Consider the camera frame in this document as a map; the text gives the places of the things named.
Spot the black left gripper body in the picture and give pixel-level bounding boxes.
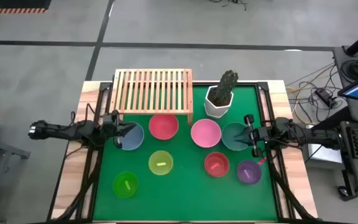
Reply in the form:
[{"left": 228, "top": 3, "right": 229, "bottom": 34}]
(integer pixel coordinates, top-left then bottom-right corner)
[{"left": 102, "top": 109, "right": 122, "bottom": 149}]

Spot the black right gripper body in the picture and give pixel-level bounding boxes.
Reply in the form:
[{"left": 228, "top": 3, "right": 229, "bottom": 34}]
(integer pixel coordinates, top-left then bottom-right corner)
[{"left": 244, "top": 113, "right": 264, "bottom": 159}]

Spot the large blue bowl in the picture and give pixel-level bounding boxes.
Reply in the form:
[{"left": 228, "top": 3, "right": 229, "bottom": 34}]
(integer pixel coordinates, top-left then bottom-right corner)
[{"left": 114, "top": 121, "right": 145, "bottom": 151}]

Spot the large teal bowl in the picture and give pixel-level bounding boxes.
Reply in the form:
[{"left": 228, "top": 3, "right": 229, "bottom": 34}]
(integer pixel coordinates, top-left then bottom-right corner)
[{"left": 221, "top": 121, "right": 251, "bottom": 152}]

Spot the small translucent red bowl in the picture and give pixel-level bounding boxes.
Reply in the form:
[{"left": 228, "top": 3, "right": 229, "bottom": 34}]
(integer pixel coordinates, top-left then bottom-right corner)
[{"left": 204, "top": 151, "right": 230, "bottom": 178}]

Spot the large coral red bowl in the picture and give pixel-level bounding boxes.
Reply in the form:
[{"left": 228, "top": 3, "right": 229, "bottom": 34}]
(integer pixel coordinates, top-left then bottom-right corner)
[{"left": 148, "top": 114, "right": 180, "bottom": 141}]

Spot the large pink bowl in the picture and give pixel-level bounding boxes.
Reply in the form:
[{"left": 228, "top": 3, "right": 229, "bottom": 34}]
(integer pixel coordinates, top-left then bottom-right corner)
[{"left": 190, "top": 118, "right": 223, "bottom": 149}]

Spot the small translucent yellow bowl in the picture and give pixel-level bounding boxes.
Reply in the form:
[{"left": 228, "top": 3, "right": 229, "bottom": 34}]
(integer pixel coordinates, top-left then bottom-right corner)
[{"left": 148, "top": 150, "right": 174, "bottom": 176}]

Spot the small translucent green bowl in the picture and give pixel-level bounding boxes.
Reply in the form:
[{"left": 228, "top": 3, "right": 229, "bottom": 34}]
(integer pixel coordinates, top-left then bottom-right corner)
[{"left": 112, "top": 170, "right": 139, "bottom": 199}]

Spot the wooden slatted shelf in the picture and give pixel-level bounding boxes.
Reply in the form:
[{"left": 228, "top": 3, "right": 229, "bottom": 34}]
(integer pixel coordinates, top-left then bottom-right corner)
[{"left": 109, "top": 68, "right": 195, "bottom": 125}]

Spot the small translucent purple bowl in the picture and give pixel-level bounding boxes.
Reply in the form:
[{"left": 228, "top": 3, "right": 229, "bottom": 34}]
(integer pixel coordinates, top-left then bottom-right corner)
[{"left": 236, "top": 159, "right": 263, "bottom": 185}]

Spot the white plant pot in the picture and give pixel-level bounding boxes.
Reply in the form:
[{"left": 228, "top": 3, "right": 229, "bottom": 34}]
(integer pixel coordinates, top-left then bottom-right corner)
[{"left": 203, "top": 85, "right": 234, "bottom": 119}]

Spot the green cactus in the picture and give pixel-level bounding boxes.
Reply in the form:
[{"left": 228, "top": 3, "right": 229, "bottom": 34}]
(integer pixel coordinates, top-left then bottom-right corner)
[{"left": 211, "top": 69, "right": 239, "bottom": 106}]

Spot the white labelled box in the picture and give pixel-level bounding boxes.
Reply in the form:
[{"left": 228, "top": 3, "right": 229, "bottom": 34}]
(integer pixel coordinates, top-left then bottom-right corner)
[{"left": 303, "top": 141, "right": 344, "bottom": 170}]

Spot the black power adapter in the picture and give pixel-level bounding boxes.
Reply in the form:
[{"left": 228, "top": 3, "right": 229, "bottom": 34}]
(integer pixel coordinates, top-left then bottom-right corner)
[{"left": 314, "top": 88, "right": 336, "bottom": 108}]

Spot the green table mat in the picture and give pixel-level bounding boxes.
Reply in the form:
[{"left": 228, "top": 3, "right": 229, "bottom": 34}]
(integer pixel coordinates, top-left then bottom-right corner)
[{"left": 92, "top": 85, "right": 278, "bottom": 222}]

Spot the grey equipment cart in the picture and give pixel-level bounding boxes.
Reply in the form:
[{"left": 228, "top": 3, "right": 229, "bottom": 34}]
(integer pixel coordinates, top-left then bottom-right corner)
[{"left": 333, "top": 45, "right": 358, "bottom": 94}]

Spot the black hazard-striped floor mat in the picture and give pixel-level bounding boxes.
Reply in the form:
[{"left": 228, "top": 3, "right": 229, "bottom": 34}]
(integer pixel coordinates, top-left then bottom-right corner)
[{"left": 0, "top": 0, "right": 52, "bottom": 14}]

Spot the yellow floor cable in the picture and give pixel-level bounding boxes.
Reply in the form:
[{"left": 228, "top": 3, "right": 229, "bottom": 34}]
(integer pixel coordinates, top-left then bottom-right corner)
[{"left": 286, "top": 63, "right": 337, "bottom": 125}]

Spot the black floor cable bundle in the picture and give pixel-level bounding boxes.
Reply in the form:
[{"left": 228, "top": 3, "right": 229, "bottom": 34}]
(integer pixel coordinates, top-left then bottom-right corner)
[{"left": 290, "top": 65, "right": 347, "bottom": 110}]

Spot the coiled black cable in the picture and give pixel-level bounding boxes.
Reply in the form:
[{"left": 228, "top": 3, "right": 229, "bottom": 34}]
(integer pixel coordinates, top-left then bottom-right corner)
[{"left": 340, "top": 58, "right": 358, "bottom": 82}]

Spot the black cable on floor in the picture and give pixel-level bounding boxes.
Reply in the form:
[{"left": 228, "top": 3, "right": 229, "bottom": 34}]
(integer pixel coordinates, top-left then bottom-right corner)
[{"left": 209, "top": 0, "right": 248, "bottom": 12}]

